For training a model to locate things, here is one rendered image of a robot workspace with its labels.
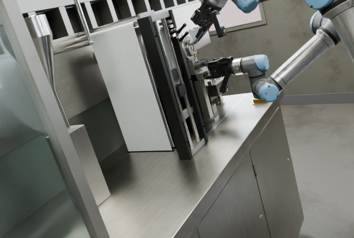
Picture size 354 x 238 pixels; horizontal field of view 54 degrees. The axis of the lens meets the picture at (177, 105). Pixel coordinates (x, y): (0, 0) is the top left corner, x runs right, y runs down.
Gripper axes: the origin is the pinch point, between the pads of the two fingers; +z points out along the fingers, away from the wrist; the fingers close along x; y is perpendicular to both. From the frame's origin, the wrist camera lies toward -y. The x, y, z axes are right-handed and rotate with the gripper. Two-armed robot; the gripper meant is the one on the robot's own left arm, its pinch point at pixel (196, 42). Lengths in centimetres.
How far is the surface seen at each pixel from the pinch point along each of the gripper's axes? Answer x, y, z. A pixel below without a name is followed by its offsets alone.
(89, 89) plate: 37, 20, 32
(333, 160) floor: -117, -114, 61
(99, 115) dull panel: 36, 10, 40
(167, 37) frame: 33.5, 1.4, -11.1
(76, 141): 74, -4, 17
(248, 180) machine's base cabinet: 28, -56, 18
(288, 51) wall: -252, -32, 60
